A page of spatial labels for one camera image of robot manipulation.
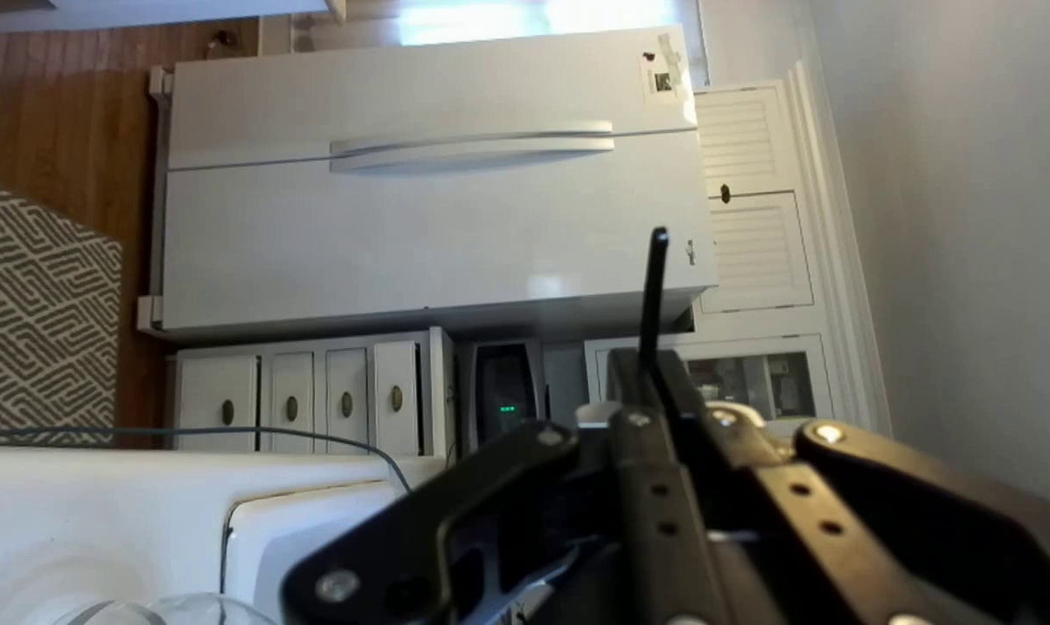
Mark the white louvered door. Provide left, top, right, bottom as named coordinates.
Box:
left=692, top=81, right=817, bottom=315

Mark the window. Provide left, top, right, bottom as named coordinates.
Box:
left=397, top=0, right=701, bottom=48

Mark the grey cable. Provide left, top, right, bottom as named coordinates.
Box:
left=0, top=424, right=415, bottom=496

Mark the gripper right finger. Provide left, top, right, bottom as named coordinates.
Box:
left=660, top=351, right=1050, bottom=625

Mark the white drawer cabinet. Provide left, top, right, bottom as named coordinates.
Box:
left=172, top=327, right=455, bottom=458

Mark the grey patterned rug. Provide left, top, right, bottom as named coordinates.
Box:
left=0, top=172, right=124, bottom=449

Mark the black appliance with green light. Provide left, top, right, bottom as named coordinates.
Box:
left=454, top=338, right=550, bottom=456

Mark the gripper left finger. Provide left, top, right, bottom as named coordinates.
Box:
left=280, top=349, right=719, bottom=625

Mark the white glass door cabinet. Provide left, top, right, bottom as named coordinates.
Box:
left=584, top=333, right=836, bottom=438

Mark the white refrigerator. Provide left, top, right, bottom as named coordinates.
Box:
left=137, top=25, right=720, bottom=341

